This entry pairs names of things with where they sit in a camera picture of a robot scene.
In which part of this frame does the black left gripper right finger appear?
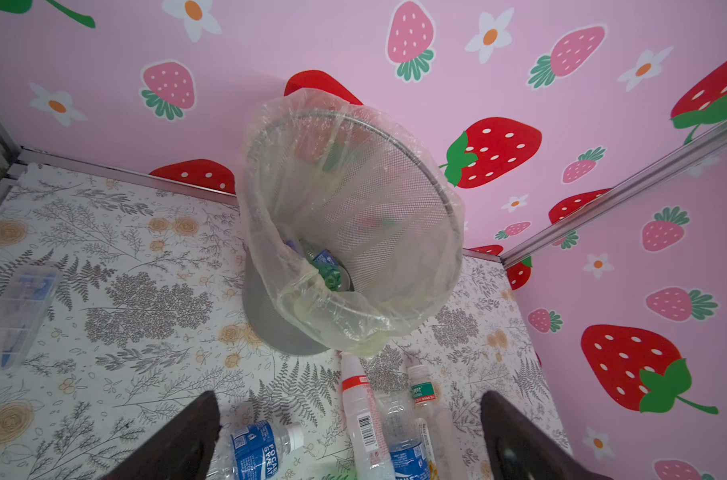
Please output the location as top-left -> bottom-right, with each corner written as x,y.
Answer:
481,391 -> 607,480

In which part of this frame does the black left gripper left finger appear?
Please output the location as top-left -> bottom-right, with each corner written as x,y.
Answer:
104,391 -> 221,480

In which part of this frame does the clear bottle green label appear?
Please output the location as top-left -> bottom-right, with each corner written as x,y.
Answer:
407,364 -> 469,480

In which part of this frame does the green Sprite bottle side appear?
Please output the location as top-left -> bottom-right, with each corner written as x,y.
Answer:
312,261 -> 353,292

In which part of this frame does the clear green bin liner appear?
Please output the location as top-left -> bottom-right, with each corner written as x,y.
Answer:
235,88 -> 467,360

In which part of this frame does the Pocari Sweat bottle lying apart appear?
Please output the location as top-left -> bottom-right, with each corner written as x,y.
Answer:
206,420 -> 304,480

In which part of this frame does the Pocari Sweat bottle in pile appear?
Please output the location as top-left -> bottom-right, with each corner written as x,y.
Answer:
377,394 -> 431,480

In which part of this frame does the white bottle red cap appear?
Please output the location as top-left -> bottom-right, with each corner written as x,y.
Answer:
340,352 -> 395,479

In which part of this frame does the clear plastic pill box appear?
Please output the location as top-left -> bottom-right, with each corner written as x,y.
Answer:
0,265 -> 62,372

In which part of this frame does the aluminium frame post right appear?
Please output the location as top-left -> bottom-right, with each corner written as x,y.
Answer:
499,121 -> 727,267

